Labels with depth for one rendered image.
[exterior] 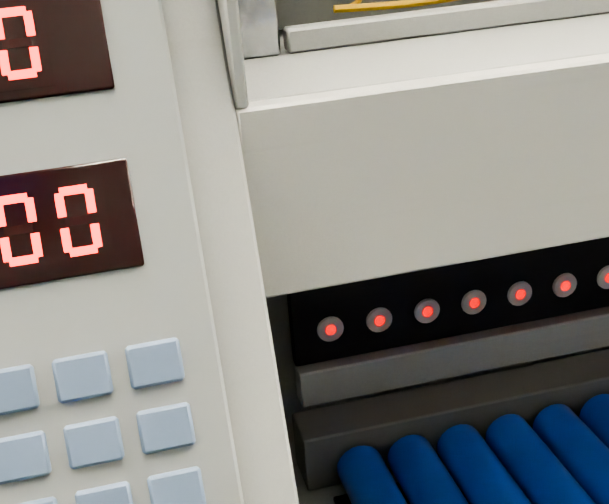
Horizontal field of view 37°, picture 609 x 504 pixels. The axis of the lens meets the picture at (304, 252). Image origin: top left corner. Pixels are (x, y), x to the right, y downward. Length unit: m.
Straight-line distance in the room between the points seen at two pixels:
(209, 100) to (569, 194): 0.09
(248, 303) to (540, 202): 0.08
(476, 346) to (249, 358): 0.20
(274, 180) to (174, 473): 0.07
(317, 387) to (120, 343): 0.19
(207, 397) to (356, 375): 0.19
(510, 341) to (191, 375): 0.22
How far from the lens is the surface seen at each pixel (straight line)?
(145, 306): 0.19
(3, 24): 0.19
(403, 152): 0.21
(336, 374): 0.37
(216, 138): 0.19
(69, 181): 0.19
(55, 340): 0.19
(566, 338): 0.41
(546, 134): 0.22
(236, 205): 0.19
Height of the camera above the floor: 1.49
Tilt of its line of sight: 3 degrees down
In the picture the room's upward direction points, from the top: 9 degrees counter-clockwise
